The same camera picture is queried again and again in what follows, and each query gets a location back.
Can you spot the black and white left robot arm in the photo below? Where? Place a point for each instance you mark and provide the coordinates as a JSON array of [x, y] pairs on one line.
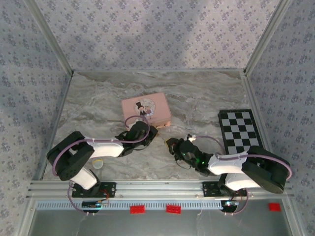
[[73, 157]]

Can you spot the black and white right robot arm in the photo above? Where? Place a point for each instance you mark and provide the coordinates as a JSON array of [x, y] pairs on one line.
[[256, 169]]

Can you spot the pink wedding cartoon tin box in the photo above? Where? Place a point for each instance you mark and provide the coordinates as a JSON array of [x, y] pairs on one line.
[[147, 108]]

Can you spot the small round yellowish cap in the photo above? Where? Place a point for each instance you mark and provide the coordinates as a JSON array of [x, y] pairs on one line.
[[97, 163]]

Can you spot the black and silver chessboard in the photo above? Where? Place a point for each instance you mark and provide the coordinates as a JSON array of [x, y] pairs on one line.
[[240, 132]]

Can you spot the red toy brick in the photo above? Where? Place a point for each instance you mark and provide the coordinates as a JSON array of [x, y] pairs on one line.
[[173, 209], [137, 209], [274, 207]]

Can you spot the small circuit board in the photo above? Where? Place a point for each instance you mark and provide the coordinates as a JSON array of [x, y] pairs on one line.
[[230, 204], [92, 204]]

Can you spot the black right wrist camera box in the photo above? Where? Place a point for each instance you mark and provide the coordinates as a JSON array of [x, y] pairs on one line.
[[189, 153]]

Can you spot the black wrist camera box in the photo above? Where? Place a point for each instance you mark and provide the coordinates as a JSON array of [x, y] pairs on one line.
[[189, 153], [139, 129]]

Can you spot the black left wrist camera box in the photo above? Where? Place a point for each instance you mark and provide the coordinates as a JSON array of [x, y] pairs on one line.
[[139, 129]]

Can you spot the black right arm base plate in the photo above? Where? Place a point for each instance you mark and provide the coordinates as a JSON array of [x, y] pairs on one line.
[[210, 189]]

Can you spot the aluminium mounting rail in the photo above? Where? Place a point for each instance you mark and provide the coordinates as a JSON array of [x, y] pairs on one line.
[[157, 190]]

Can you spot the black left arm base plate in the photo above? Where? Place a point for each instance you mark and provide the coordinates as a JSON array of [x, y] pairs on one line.
[[108, 189]]

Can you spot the aluminium frame side rail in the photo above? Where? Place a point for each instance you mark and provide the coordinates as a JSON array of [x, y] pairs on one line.
[[53, 127]]

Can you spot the aluminium frame corner post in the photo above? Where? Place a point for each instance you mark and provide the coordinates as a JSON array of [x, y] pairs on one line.
[[268, 37], [49, 37]]

